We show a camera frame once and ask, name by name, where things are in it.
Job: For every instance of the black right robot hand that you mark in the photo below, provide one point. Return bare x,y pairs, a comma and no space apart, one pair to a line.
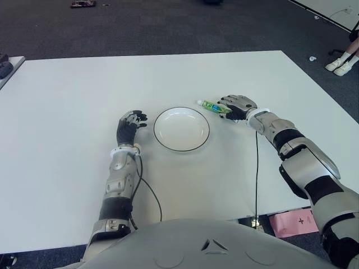
241,107

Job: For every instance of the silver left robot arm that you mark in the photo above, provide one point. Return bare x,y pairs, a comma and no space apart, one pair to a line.
117,182

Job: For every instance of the black glove-like object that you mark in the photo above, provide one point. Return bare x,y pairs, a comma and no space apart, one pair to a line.
5,70

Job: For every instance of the grey robot torso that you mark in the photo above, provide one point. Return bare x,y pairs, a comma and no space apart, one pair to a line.
202,246

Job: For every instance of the white side table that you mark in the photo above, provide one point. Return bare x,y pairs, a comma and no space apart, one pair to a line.
14,63

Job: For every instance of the green toothpaste tube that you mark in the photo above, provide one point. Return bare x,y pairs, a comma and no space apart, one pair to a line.
211,105

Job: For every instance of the black object under table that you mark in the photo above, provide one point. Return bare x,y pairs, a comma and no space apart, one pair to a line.
8,260

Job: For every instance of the pink paper bag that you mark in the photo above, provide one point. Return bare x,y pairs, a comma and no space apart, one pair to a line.
291,222

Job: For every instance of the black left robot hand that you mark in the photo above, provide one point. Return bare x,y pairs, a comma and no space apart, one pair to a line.
126,131

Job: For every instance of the white plate with black rim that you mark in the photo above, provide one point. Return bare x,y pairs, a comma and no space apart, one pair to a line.
181,130

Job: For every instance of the black office chair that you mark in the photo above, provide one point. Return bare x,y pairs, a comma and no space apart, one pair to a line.
354,32

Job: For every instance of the silver table leg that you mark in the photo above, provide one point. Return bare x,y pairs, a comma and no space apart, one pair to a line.
252,222

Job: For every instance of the white sneakers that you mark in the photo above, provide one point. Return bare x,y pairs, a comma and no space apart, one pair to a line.
346,56

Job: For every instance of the red and black floor object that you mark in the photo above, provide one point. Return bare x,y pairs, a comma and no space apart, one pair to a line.
82,3

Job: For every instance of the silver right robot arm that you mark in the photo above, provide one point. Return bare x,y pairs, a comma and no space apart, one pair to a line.
305,165

